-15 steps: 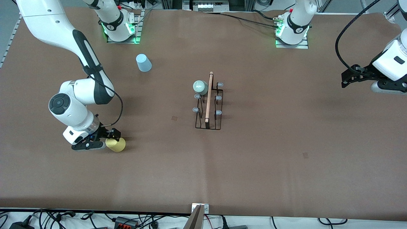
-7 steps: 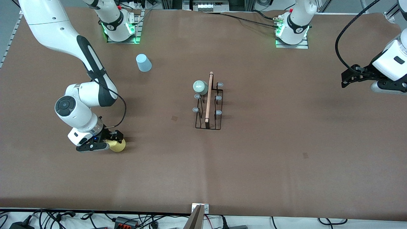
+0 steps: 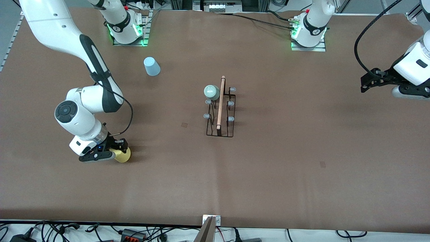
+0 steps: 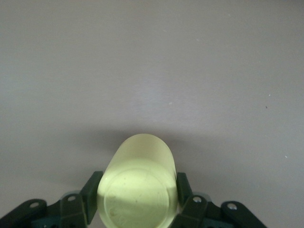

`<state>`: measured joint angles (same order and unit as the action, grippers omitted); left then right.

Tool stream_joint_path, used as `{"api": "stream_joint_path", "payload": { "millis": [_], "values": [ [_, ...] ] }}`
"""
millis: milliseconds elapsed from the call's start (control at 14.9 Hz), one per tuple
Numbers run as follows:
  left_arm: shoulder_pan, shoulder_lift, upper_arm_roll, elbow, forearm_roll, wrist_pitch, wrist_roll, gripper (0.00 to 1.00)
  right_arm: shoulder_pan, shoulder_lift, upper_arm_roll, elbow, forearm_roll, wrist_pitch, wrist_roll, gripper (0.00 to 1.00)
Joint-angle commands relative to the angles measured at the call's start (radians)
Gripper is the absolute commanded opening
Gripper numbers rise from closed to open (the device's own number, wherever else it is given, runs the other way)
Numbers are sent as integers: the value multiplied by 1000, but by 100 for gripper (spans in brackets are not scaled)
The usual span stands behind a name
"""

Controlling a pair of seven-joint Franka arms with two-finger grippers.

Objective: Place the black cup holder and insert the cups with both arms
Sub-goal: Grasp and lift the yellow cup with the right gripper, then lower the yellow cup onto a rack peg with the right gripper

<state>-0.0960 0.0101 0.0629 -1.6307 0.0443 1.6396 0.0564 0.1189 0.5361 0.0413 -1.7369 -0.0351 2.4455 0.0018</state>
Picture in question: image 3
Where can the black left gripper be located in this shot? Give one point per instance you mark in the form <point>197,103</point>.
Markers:
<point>386,76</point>

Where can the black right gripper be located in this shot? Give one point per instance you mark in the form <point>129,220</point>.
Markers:
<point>112,143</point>

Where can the yellow plastic cup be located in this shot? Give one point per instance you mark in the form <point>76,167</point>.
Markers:
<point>123,156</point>

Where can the mint green plastic cup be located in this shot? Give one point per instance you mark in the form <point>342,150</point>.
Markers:
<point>211,92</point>

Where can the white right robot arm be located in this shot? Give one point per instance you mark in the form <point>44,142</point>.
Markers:
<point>77,111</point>

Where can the light blue plastic cup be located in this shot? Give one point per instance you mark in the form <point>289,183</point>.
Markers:
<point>152,67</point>

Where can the black box with orange plugs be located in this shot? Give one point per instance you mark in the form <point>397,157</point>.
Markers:
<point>132,234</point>

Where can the black power adapter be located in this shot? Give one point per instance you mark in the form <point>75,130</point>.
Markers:
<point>22,238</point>

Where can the white power strip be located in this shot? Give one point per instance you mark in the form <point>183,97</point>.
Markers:
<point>142,5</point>

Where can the brown paper table cover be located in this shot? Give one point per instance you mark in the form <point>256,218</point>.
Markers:
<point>268,168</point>

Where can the grey power adapter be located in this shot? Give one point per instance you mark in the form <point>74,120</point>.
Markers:
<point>252,240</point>

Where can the white control device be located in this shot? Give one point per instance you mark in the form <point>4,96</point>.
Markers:
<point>220,6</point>

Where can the aluminium left arm base plate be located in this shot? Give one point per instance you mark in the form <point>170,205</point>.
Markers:
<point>319,48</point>

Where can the aluminium corner bracket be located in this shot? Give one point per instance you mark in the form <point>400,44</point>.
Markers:
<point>412,15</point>

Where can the aluminium right arm base plate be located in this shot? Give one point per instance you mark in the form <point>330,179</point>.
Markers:
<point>146,27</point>

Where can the aluminium camera post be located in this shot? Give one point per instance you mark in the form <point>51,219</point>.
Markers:
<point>205,233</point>

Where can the silver post bracket plate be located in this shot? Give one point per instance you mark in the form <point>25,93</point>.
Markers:
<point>218,220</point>

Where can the aluminium frame rail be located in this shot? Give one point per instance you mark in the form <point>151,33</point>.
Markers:
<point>10,43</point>

